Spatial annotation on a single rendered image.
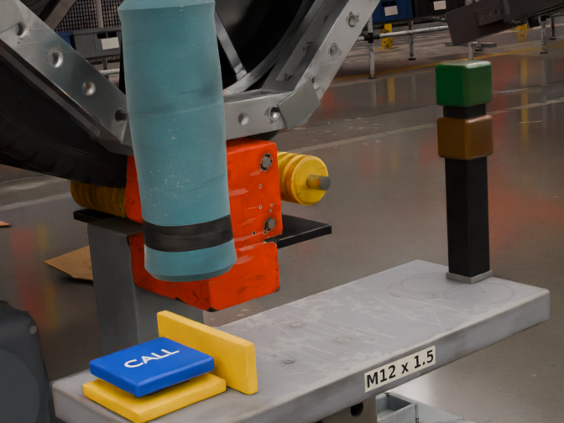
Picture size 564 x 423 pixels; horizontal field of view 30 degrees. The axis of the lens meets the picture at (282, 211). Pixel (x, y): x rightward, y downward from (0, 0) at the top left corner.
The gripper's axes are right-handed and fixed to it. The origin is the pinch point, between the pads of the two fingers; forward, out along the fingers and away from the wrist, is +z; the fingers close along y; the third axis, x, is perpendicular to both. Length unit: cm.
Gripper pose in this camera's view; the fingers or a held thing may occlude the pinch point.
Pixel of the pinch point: (484, 18)
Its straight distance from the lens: 94.7
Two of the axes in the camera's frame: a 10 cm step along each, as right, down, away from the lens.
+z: -6.6, 1.4, 7.4
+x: 2.5, 9.7, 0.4
